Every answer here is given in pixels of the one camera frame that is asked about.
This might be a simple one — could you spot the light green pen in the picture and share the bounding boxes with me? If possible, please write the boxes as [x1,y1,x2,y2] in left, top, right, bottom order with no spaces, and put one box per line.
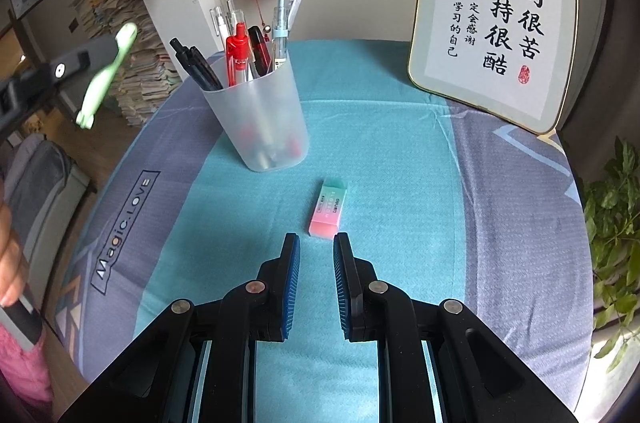
[75,23,138,130]

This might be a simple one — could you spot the translucent plastic cup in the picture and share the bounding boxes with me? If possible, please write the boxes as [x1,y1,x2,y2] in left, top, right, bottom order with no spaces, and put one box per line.
[201,53,310,172]

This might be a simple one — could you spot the red and black pen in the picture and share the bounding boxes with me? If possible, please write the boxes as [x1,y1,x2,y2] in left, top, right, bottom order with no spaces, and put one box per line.
[247,25,273,76]

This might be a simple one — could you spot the stack of books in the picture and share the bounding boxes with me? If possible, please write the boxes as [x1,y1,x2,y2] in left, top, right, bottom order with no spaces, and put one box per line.
[67,0,183,128]

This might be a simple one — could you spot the framed calligraphy sign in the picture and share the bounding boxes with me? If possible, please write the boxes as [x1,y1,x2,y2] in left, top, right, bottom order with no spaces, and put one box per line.
[407,0,579,135]

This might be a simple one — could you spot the clear gel pen dark refill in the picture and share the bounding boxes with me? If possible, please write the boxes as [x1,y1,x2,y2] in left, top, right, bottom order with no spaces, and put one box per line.
[271,0,292,74]

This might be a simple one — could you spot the green and pink eraser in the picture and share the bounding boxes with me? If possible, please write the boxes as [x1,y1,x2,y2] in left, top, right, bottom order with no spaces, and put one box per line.
[308,177,348,238]

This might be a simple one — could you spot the green leafy plant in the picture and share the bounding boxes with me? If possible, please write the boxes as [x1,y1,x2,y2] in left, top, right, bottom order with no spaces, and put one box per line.
[582,138,640,371]

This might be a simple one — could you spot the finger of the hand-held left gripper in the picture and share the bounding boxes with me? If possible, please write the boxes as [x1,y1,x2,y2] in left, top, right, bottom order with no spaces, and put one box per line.
[47,50,92,81]

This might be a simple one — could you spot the person's left hand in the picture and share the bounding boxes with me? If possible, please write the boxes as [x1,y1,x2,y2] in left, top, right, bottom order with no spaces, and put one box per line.
[0,188,28,308]

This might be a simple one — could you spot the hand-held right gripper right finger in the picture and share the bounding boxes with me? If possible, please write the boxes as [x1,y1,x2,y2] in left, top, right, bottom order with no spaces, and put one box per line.
[333,232,576,423]

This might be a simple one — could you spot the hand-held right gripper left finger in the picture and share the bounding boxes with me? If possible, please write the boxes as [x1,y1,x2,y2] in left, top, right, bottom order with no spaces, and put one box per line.
[57,233,302,423]

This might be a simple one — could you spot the clear plastic pen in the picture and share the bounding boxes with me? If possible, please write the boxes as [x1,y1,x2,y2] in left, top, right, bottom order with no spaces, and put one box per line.
[209,5,230,48]
[225,0,246,36]

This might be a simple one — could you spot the blue and grey tablecloth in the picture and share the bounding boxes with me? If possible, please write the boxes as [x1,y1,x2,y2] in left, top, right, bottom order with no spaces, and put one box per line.
[52,38,596,423]

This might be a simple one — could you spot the pink clothing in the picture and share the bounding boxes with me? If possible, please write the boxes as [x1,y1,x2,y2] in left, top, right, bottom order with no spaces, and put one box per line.
[0,323,55,404]

